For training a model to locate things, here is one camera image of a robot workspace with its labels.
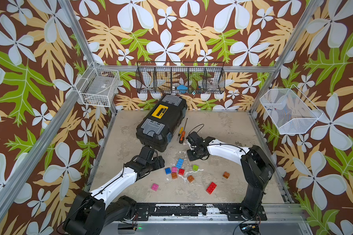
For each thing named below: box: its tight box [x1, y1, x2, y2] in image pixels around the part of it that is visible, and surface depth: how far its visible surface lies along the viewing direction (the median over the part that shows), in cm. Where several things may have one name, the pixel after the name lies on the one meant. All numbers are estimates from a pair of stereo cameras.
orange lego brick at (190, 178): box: [187, 174, 195, 184], surface depth 86 cm
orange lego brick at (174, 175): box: [171, 172, 178, 180], surface depth 88 cm
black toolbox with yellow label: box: [135, 93, 188, 153], surface depth 93 cm
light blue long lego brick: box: [176, 158, 184, 169], surface depth 92 cm
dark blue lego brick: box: [164, 167, 172, 175], surface depth 89 cm
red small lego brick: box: [177, 168, 185, 176], surface depth 88 cm
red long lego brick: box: [205, 181, 217, 195], surface depth 83 cm
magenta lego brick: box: [151, 183, 159, 192], surface depth 83 cm
